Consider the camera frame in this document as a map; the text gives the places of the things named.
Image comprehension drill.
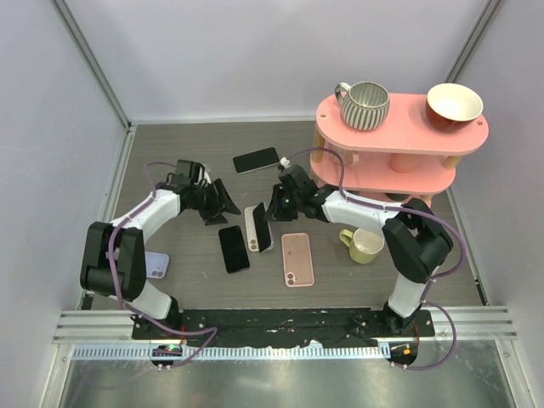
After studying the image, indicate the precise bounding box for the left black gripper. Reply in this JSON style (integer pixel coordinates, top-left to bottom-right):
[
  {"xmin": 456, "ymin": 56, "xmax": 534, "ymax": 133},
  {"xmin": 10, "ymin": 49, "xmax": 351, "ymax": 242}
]
[{"xmin": 191, "ymin": 179, "xmax": 241, "ymax": 225}]

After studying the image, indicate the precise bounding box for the phone with white edge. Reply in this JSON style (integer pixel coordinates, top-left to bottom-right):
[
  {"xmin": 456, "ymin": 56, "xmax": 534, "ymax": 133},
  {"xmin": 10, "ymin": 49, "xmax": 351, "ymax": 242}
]
[{"xmin": 252, "ymin": 202, "xmax": 273, "ymax": 253}]

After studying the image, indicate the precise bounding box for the beige phone case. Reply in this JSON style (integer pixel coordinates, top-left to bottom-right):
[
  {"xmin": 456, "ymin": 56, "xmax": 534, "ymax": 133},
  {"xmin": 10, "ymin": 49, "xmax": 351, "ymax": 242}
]
[{"xmin": 244, "ymin": 206, "xmax": 259, "ymax": 252}]

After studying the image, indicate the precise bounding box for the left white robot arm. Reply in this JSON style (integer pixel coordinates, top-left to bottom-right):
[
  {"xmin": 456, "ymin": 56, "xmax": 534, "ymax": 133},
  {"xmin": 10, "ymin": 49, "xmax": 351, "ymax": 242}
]
[{"xmin": 80, "ymin": 159, "xmax": 241, "ymax": 339}]

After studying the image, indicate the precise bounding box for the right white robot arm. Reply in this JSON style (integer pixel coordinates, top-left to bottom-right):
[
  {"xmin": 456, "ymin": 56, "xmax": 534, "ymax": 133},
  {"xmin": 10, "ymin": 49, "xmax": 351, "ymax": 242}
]
[{"xmin": 265, "ymin": 165, "xmax": 454, "ymax": 336}]

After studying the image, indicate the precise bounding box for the pink phone case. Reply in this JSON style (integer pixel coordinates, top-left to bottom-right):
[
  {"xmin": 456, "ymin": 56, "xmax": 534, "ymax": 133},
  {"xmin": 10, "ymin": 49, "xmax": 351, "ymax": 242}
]
[{"xmin": 281, "ymin": 233, "xmax": 315, "ymax": 288}]

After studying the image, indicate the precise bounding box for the black phone silver edge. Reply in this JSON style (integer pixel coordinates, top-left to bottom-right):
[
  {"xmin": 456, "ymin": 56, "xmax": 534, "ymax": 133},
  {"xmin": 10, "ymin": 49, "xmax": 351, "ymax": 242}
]
[{"xmin": 233, "ymin": 147, "xmax": 280, "ymax": 174}]

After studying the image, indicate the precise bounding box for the lilac phone case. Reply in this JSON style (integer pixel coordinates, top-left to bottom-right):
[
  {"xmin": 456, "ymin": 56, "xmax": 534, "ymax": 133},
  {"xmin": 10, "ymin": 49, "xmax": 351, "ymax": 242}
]
[{"xmin": 145, "ymin": 252, "xmax": 170, "ymax": 280}]

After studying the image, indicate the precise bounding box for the clear pink glass cup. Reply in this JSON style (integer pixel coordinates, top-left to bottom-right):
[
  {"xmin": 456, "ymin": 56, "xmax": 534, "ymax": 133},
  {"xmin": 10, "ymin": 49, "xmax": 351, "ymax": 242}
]
[{"xmin": 329, "ymin": 145, "xmax": 360, "ymax": 167}]

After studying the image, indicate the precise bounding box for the yellow green mug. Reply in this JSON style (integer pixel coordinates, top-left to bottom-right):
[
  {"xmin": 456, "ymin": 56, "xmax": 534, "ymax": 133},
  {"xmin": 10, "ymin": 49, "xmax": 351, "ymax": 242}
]
[{"xmin": 339, "ymin": 229, "xmax": 385, "ymax": 264}]

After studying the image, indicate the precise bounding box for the black mounting plate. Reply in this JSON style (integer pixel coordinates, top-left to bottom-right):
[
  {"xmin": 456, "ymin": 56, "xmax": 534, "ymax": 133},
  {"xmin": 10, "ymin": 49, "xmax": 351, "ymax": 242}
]
[{"xmin": 131, "ymin": 308, "xmax": 435, "ymax": 349}]

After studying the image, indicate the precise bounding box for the dark cup bottom shelf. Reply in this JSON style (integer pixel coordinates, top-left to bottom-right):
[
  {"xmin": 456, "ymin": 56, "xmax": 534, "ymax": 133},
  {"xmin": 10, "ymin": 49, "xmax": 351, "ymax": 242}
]
[{"xmin": 385, "ymin": 193, "xmax": 410, "ymax": 201}]

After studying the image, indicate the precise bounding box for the grey striped mug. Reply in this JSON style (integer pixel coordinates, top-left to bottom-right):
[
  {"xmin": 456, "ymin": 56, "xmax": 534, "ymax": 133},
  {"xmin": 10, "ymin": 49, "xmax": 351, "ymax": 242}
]
[{"xmin": 334, "ymin": 82, "xmax": 390, "ymax": 131}]

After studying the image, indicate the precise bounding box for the pink three-tier shelf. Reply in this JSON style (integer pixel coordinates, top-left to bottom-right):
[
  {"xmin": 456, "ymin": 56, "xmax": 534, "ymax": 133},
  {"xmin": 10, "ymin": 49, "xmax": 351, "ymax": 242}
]
[{"xmin": 310, "ymin": 93, "xmax": 489, "ymax": 203}]

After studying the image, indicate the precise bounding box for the red white bowl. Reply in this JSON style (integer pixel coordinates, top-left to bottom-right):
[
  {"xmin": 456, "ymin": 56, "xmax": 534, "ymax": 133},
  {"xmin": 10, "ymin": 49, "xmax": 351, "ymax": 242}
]
[{"xmin": 425, "ymin": 83, "xmax": 484, "ymax": 133}]

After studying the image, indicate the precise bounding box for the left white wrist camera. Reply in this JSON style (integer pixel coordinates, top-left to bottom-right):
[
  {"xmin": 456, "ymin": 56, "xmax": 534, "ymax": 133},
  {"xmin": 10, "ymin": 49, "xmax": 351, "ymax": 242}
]
[{"xmin": 199, "ymin": 166, "xmax": 212, "ymax": 184}]

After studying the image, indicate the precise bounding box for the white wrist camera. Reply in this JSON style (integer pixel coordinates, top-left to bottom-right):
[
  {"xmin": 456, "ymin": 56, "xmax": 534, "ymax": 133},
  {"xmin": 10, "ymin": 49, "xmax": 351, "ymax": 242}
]
[
  {"xmin": 199, "ymin": 166, "xmax": 212, "ymax": 184},
  {"xmin": 278, "ymin": 157, "xmax": 291, "ymax": 171}
]

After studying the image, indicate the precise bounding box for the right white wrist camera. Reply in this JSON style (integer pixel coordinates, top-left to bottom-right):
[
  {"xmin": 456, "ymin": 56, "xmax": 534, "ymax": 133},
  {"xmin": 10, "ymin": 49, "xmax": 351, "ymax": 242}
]
[{"xmin": 278, "ymin": 157, "xmax": 291, "ymax": 171}]

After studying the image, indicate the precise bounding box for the white slotted cable duct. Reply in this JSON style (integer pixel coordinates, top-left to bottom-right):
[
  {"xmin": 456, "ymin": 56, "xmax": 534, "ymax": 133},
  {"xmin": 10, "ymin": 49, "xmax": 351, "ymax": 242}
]
[{"xmin": 72, "ymin": 343, "xmax": 390, "ymax": 361}]

